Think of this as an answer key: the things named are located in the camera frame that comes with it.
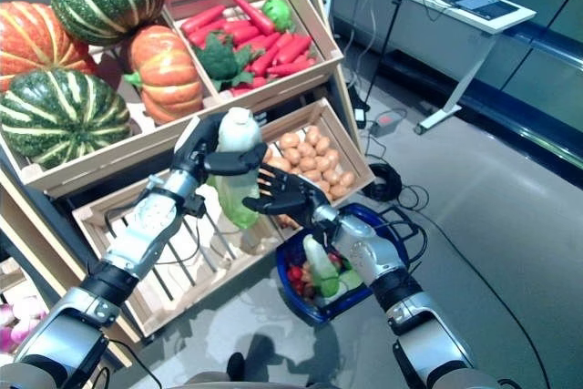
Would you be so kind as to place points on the red carrot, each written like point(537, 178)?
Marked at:
point(252, 14)
point(202, 20)
point(265, 61)
point(243, 34)
point(291, 49)
point(205, 33)
point(289, 68)

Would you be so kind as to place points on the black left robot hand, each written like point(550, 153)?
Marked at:
point(196, 152)

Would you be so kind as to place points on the large orange striped pumpkin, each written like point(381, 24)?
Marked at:
point(32, 43)

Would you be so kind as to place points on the wooden carrot crate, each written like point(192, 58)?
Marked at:
point(314, 15)

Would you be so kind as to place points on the grey power box red switch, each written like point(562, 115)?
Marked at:
point(385, 122)

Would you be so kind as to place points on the white desk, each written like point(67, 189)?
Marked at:
point(410, 15)

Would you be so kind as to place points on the wooden potato crate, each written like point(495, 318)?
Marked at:
point(353, 145)

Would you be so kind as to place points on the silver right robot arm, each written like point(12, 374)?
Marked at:
point(423, 325)

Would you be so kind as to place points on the red bell pepper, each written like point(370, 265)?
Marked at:
point(337, 259)

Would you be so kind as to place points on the light green lettuce head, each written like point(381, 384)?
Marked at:
point(277, 13)

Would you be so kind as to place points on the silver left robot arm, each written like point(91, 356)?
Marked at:
point(136, 234)

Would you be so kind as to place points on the wooden pumpkin crate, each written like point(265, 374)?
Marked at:
point(114, 152)

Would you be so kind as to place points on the purple white onion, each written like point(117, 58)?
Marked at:
point(22, 330)
point(7, 316)
point(4, 340)
point(28, 307)

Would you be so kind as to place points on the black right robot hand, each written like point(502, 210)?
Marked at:
point(296, 202)

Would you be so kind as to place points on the black tripod stand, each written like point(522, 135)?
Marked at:
point(391, 24)

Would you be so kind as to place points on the orange pumpkin green stem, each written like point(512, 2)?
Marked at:
point(168, 74)

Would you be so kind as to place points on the tan potato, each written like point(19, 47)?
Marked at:
point(339, 191)
point(347, 178)
point(324, 187)
point(286, 221)
point(314, 134)
point(289, 140)
point(307, 271)
point(280, 163)

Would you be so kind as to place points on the red tomato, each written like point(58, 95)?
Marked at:
point(298, 289)
point(295, 273)

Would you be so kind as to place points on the blue plastic shopping basket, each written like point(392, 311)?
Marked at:
point(328, 314)

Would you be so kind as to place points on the dark green broccoli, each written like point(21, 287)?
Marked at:
point(221, 61)

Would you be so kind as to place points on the wooden onion crate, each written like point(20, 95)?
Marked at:
point(13, 275)

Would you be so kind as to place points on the wide slatted wooden crate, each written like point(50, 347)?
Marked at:
point(205, 291)

